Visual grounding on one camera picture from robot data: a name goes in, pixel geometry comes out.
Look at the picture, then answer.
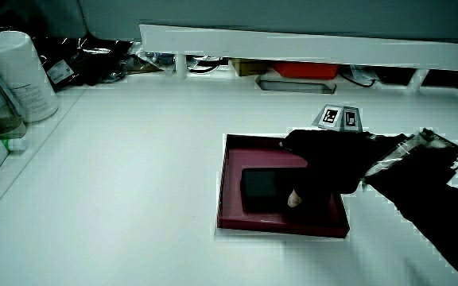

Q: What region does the white desk shelf riser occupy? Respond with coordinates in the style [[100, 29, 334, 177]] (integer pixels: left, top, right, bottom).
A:
[[138, 23, 458, 93]]

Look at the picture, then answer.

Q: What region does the person's right hand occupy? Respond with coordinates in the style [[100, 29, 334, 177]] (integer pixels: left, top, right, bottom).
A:
[[279, 104, 375, 213]]

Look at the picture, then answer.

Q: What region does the black cable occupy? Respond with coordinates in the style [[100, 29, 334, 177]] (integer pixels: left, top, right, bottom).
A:
[[186, 55, 230, 75], [337, 65, 378, 89]]

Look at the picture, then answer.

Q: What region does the yellow brown box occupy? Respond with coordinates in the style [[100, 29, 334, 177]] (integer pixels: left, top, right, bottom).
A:
[[229, 58, 272, 78]]

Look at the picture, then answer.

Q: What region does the black battery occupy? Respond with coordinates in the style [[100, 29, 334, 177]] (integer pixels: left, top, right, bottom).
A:
[[239, 166, 310, 214]]

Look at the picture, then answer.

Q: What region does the orange box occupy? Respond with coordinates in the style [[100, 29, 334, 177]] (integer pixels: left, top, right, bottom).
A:
[[271, 61, 340, 81]]

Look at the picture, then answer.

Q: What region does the black plastic bag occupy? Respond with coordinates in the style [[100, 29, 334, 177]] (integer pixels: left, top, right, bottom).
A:
[[33, 33, 135, 93]]

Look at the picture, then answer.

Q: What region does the dark red square plate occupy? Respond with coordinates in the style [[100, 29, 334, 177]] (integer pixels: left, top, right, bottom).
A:
[[216, 133, 351, 240]]

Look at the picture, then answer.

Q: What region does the small white green tube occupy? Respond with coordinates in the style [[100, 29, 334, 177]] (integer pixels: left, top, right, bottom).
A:
[[0, 137, 29, 153]]

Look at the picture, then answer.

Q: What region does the white cylindrical container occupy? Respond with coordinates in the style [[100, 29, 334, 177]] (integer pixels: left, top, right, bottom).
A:
[[0, 30, 60, 124]]

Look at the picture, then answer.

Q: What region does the clear plastic bag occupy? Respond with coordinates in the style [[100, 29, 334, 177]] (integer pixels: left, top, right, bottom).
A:
[[126, 41, 177, 75]]

